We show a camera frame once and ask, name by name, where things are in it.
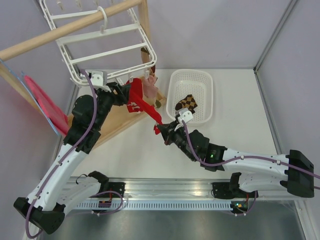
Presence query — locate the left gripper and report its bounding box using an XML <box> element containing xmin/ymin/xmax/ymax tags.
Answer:
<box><xmin>93</xmin><ymin>81</ymin><xmax>131</xmax><ymax>129</ymax></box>

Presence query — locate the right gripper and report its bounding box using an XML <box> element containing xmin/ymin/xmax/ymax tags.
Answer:
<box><xmin>157</xmin><ymin>120</ymin><xmax>197</xmax><ymax>162</ymax></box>

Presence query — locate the plain red sock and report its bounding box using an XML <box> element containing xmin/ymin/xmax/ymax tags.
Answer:
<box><xmin>143</xmin><ymin>101</ymin><xmax>163</xmax><ymax>135</ymax></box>

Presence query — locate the brown argyle sock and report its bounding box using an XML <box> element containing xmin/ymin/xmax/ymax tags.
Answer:
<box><xmin>175</xmin><ymin>94</ymin><xmax>198</xmax><ymax>113</ymax></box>

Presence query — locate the red sock white print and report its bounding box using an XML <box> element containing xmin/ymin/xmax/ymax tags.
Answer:
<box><xmin>125</xmin><ymin>77</ymin><xmax>146</xmax><ymax>113</ymax></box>

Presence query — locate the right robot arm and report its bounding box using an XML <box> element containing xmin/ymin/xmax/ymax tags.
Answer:
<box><xmin>154</xmin><ymin>121</ymin><xmax>317</xmax><ymax>199</ymax></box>

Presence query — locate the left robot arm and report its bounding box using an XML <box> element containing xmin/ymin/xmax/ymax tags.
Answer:
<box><xmin>13</xmin><ymin>83</ymin><xmax>131</xmax><ymax>235</ymax></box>

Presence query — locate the white clip sock hanger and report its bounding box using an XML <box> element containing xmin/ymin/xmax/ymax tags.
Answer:
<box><xmin>45</xmin><ymin>0</ymin><xmax>144</xmax><ymax>82</ymax></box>

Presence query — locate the pink sock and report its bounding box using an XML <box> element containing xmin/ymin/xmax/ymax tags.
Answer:
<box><xmin>142</xmin><ymin>75</ymin><xmax>158</xmax><ymax>98</ymax></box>

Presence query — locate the wooden drying rack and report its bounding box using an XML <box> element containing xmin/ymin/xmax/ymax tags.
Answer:
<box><xmin>0</xmin><ymin>0</ymin><xmax>168</xmax><ymax>148</ymax></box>

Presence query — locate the white perforated plastic basket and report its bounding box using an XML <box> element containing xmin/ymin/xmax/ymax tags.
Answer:
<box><xmin>166</xmin><ymin>69</ymin><xmax>215</xmax><ymax>126</ymax></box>

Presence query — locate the pink cloth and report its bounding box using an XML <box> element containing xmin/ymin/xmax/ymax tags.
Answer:
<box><xmin>23</xmin><ymin>75</ymin><xmax>69</xmax><ymax>136</ymax></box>

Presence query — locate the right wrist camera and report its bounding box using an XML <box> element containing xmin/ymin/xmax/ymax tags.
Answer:
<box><xmin>174</xmin><ymin>108</ymin><xmax>194</xmax><ymax>131</ymax></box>

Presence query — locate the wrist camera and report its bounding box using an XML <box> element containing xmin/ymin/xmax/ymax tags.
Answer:
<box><xmin>80</xmin><ymin>69</ymin><xmax>111</xmax><ymax>92</ymax></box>
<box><xmin>174</xmin><ymin>108</ymin><xmax>194</xmax><ymax>131</ymax></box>

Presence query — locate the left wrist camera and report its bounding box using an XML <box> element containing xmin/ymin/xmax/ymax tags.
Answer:
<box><xmin>80</xmin><ymin>69</ymin><xmax>111</xmax><ymax>92</ymax></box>

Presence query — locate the brown sock behind post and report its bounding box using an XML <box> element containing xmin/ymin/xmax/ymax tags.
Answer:
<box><xmin>140</xmin><ymin>47</ymin><xmax>156</xmax><ymax>76</ymax></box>

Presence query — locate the white slotted cable duct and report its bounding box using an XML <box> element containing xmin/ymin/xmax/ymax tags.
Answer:
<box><xmin>74</xmin><ymin>199</ymin><xmax>232</xmax><ymax>211</ymax></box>

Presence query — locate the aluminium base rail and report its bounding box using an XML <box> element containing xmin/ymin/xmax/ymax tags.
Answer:
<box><xmin>58</xmin><ymin>176</ymin><xmax>306</xmax><ymax>201</ymax></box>

